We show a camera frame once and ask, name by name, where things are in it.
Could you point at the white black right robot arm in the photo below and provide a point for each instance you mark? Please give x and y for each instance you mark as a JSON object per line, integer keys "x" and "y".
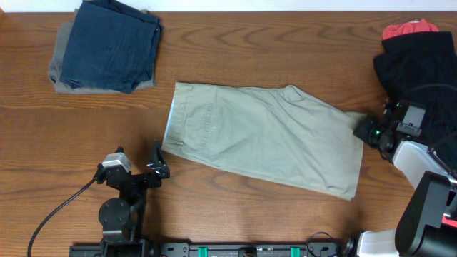
{"x": 428, "y": 225}

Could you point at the black garment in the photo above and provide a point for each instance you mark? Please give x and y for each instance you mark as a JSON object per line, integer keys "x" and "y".
{"x": 421, "y": 68}

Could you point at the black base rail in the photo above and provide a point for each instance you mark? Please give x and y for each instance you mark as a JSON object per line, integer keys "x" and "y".
{"x": 328, "y": 249}

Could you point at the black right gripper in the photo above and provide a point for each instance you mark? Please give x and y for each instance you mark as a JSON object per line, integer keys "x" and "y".
{"x": 366, "y": 130}

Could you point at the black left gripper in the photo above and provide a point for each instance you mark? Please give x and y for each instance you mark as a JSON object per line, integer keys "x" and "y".
{"x": 136, "y": 179}

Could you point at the folded navy blue shorts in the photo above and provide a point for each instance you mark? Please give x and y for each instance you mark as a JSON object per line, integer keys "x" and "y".
{"x": 107, "y": 46}

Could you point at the folded grey shorts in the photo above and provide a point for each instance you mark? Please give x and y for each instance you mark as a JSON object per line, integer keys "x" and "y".
{"x": 59, "y": 57}

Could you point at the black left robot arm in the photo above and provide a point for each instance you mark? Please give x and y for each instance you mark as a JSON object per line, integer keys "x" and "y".
{"x": 122, "y": 217}

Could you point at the khaki shorts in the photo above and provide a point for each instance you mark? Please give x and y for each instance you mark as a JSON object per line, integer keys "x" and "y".
{"x": 280, "y": 135}

